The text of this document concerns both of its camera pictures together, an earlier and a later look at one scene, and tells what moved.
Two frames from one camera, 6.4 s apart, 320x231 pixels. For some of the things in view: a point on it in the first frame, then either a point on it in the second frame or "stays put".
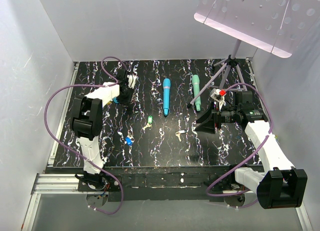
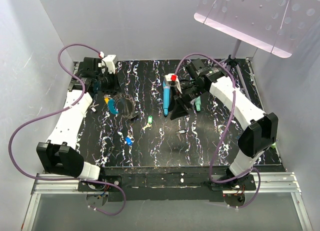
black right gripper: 208,126 → 178,109
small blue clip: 129,141 stays put
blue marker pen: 166,83 stays put
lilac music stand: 275,21 stays put
